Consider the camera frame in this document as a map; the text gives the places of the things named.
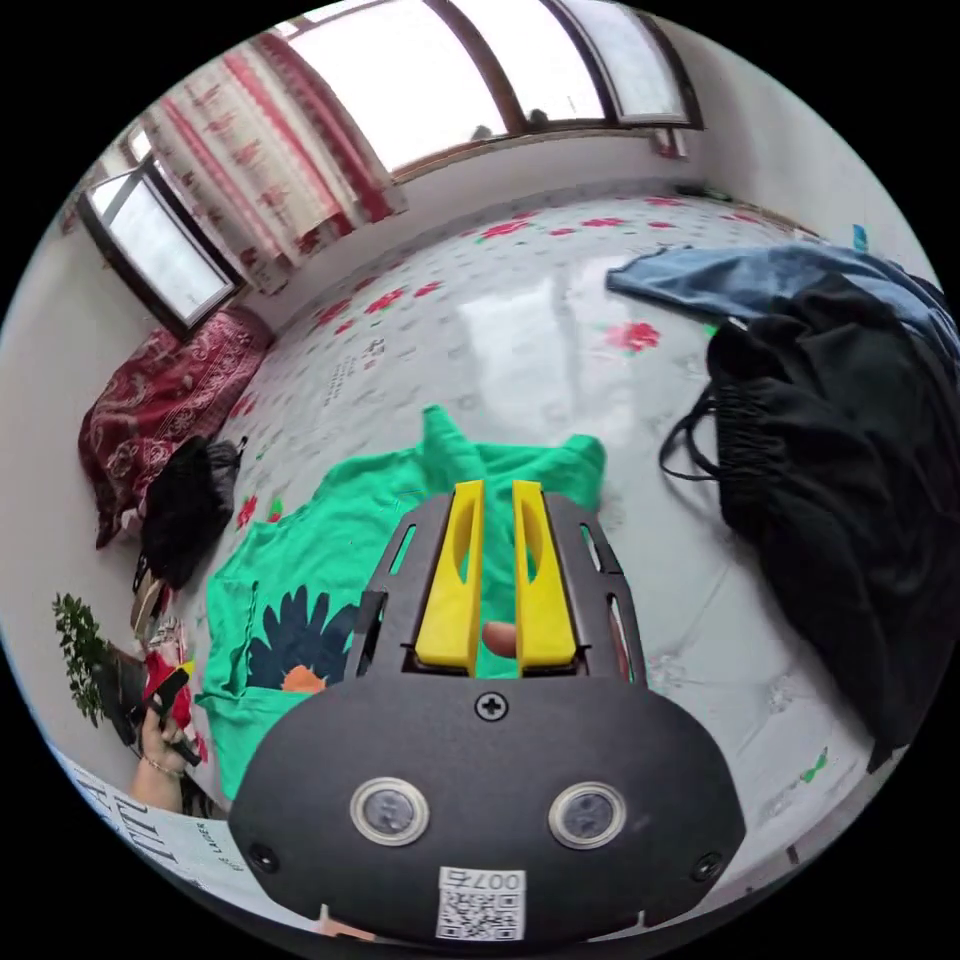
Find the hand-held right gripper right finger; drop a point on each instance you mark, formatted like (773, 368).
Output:
(546, 600)

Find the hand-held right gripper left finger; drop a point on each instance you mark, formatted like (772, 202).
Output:
(450, 600)

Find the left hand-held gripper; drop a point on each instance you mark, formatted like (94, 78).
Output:
(166, 694)

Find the green t-shirt with flower print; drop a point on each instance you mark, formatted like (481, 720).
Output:
(337, 540)

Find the person's left forearm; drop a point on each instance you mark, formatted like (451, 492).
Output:
(157, 791)

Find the person's left hand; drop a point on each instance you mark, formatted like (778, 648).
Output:
(159, 742)

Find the person's right hand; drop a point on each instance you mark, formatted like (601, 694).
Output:
(499, 639)

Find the green potted plant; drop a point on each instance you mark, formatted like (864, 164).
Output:
(79, 645)

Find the person's body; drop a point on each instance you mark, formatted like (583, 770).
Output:
(157, 847)

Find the small dark pile of clothes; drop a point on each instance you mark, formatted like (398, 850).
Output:
(184, 510)

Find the red patterned pillow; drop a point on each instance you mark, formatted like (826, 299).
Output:
(157, 405)

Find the red and white striped curtain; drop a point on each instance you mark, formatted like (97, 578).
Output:
(247, 150)

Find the small window with dark frame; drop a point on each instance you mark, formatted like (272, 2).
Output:
(161, 247)

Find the large window with brown frame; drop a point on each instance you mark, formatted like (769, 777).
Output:
(420, 82)

